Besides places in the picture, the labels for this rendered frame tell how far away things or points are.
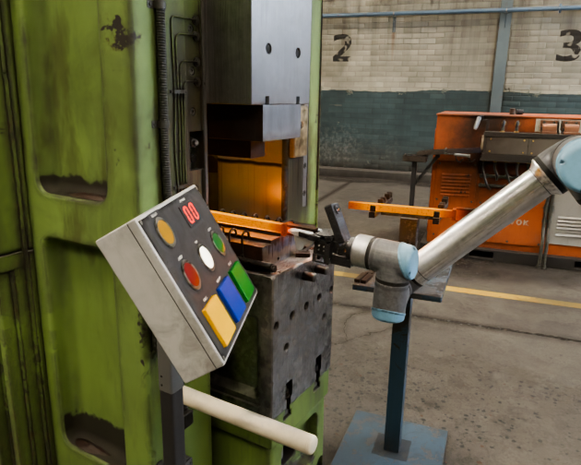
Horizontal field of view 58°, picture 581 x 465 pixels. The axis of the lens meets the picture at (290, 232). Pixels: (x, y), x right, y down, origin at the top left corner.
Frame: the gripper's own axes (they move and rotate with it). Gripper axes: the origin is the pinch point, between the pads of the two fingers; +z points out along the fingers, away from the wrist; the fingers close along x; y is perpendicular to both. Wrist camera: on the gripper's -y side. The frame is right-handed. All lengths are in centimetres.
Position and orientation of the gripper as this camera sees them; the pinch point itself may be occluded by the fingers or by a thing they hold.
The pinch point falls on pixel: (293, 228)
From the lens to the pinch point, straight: 154.3
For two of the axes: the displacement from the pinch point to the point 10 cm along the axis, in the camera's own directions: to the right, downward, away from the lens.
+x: 5.2, -2.1, 8.3
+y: -0.6, 9.6, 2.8
